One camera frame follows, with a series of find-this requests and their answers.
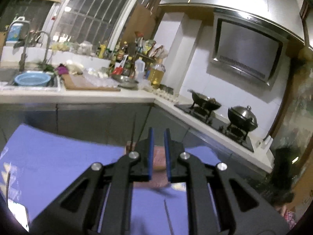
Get yellow cooking oil bottle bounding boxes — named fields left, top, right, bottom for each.
left=148, top=58, right=165, bottom=89

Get dark wooden chopstick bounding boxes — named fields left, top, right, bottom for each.
left=130, top=113, right=136, bottom=152

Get purple printed tablecloth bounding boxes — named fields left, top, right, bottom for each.
left=0, top=124, right=221, bottom=235

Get pink plastic utensil basket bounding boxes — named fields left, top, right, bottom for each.
left=134, top=146, right=169, bottom=189

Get wooden cutting board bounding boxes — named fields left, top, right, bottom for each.
left=61, top=74, right=120, bottom=92

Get blue label detergent bottle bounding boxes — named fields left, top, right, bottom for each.
left=6, top=16, right=27, bottom=41

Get black lidded wok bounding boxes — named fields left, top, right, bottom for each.
left=228, top=106, right=258, bottom=132

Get black wok with handle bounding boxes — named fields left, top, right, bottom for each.
left=188, top=89, right=221, bottom=111

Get blue plastic basin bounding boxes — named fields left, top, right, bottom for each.
left=14, top=72, right=51, bottom=87

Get smartphone with lit screen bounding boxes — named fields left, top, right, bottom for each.
left=7, top=199, right=29, bottom=232

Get steel bowl on counter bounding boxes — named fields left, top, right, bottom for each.
left=112, top=74, right=139, bottom=89

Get barred kitchen window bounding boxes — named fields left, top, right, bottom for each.
left=42, top=0, right=136, bottom=46

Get black gas stove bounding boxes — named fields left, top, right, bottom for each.
left=174, top=104, right=254, bottom=153

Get chrome kitchen faucet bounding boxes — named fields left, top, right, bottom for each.
left=19, top=31, right=51, bottom=72

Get steel range hood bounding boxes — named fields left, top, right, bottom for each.
left=160, top=0, right=304, bottom=86

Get white plastic jug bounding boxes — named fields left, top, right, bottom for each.
left=134, top=57, right=145, bottom=82

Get brown wooden chopstick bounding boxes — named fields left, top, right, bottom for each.
left=138, top=105, right=153, bottom=141

